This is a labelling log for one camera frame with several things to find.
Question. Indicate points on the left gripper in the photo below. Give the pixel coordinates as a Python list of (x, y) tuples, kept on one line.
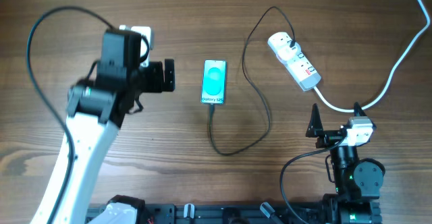
[(156, 84)]

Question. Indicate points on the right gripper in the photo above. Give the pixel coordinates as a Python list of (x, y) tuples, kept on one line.
[(316, 128)]

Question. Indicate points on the smartphone with cyan screen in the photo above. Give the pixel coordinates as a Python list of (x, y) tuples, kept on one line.
[(214, 82)]

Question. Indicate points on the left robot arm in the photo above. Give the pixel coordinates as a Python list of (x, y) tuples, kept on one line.
[(95, 112)]

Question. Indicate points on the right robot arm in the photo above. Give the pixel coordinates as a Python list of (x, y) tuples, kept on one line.
[(357, 181)]

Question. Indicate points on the white charger plug adapter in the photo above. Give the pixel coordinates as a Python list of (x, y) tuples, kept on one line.
[(287, 53)]

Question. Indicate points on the white power strip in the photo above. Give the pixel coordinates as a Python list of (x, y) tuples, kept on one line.
[(302, 71)]

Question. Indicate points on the black mounting rail base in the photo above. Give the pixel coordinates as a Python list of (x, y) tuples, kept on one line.
[(311, 212)]

